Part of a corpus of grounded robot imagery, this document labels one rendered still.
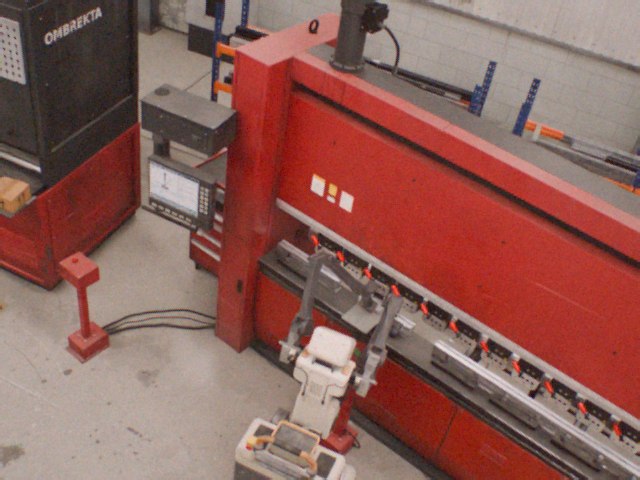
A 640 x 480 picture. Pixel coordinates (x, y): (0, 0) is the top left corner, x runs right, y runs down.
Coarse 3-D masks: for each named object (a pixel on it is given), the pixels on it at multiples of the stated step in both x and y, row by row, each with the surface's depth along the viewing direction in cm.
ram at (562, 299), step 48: (288, 144) 426; (336, 144) 402; (384, 144) 381; (288, 192) 445; (336, 192) 419; (384, 192) 396; (432, 192) 375; (480, 192) 358; (336, 240) 437; (384, 240) 412; (432, 240) 390; (480, 240) 369; (528, 240) 351; (576, 240) 339; (432, 288) 405; (480, 288) 383; (528, 288) 364; (576, 288) 345; (624, 288) 329; (528, 336) 377; (576, 336) 358; (624, 336) 340; (624, 384) 352
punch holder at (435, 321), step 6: (426, 306) 414; (432, 306) 411; (438, 306) 409; (432, 312) 414; (438, 312) 410; (444, 312) 408; (426, 318) 419; (432, 318) 415; (438, 318) 413; (444, 318) 410; (450, 318) 413; (432, 324) 417; (438, 324) 414; (444, 324) 411; (438, 330) 416; (444, 330) 417
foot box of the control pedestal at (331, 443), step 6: (336, 420) 479; (348, 426) 476; (354, 432) 474; (330, 438) 467; (348, 438) 469; (318, 444) 475; (324, 444) 471; (330, 444) 466; (336, 444) 465; (342, 444) 465; (348, 444) 470; (336, 450) 464; (342, 450) 467; (348, 450) 475
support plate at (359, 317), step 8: (352, 312) 433; (360, 312) 434; (368, 312) 435; (344, 320) 428; (352, 320) 428; (360, 320) 429; (368, 320) 430; (376, 320) 430; (360, 328) 424; (368, 328) 425
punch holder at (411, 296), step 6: (402, 288) 420; (408, 288) 417; (402, 294) 422; (408, 294) 419; (414, 294) 416; (408, 300) 421; (414, 300) 418; (420, 300) 419; (408, 306) 423; (414, 306) 420; (420, 306) 427; (414, 312) 423
